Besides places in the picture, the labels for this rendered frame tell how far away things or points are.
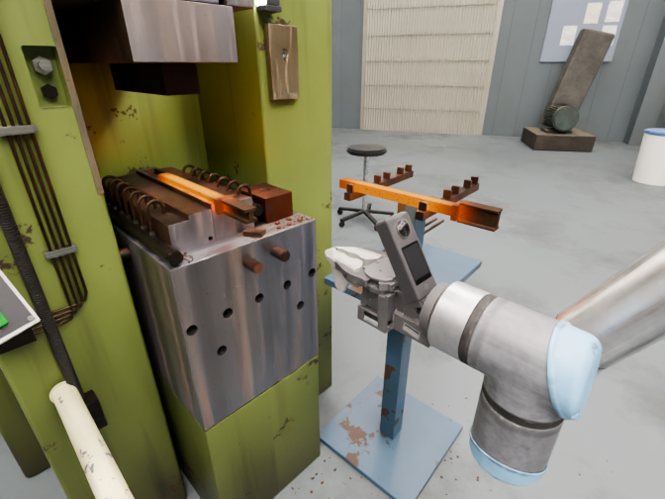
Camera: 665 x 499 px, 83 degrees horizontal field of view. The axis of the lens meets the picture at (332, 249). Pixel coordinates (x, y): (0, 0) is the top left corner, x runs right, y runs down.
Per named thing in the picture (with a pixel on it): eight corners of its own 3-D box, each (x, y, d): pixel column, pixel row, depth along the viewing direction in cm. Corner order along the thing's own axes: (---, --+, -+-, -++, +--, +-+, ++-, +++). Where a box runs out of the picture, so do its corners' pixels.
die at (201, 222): (254, 228, 90) (251, 194, 86) (173, 254, 77) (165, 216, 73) (175, 191, 116) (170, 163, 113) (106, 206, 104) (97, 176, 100)
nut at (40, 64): (63, 99, 68) (50, 55, 65) (46, 100, 66) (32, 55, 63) (58, 98, 70) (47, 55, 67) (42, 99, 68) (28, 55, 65)
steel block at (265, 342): (319, 354, 115) (316, 219, 95) (205, 432, 91) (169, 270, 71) (222, 286, 150) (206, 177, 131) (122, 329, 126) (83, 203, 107)
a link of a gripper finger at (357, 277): (328, 272, 56) (374, 295, 50) (328, 263, 55) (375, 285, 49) (349, 261, 59) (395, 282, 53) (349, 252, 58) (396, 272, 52)
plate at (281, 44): (299, 98, 102) (297, 26, 95) (273, 100, 97) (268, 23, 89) (295, 97, 104) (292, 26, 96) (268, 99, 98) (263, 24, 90)
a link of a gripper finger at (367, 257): (327, 275, 63) (369, 297, 58) (327, 244, 61) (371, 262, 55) (339, 269, 65) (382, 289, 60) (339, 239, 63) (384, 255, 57)
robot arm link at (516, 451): (553, 442, 51) (579, 373, 46) (533, 513, 43) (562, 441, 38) (483, 408, 57) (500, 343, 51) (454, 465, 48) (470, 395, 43)
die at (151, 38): (238, 62, 74) (233, 6, 70) (133, 61, 62) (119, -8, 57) (151, 63, 101) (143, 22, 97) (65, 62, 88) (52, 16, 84)
